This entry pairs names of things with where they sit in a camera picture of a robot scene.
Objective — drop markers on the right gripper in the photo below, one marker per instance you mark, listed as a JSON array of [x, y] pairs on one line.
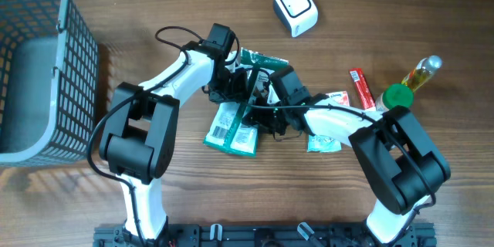
[[259, 120]]

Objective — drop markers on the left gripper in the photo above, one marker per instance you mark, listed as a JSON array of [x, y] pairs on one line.
[[236, 87]]

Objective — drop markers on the pale green wipes packet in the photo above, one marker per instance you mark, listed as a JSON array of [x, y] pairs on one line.
[[323, 144]]

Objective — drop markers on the green 3M gloves package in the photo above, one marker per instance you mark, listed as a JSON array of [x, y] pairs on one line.
[[233, 130]]

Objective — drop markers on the red sachet packet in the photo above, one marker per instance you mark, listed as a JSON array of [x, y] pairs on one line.
[[362, 89]]

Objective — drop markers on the green lid white jar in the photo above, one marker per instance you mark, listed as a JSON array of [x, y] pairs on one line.
[[395, 95]]

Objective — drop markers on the yellow liquid clear bottle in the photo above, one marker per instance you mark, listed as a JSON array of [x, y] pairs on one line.
[[422, 73]]

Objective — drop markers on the orange Kleenex tissue pack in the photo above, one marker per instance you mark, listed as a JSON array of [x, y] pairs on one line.
[[340, 97]]

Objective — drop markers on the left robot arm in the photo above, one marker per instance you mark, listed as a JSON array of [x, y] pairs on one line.
[[140, 129]]

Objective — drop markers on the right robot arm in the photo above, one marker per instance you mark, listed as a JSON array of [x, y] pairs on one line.
[[402, 165]]

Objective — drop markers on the white barcode scanner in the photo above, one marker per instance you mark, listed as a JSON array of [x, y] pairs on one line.
[[298, 16]]

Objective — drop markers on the grey plastic mesh basket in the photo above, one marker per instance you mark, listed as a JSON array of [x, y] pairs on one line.
[[49, 76]]

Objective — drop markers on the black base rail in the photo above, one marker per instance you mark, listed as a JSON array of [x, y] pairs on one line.
[[336, 234]]

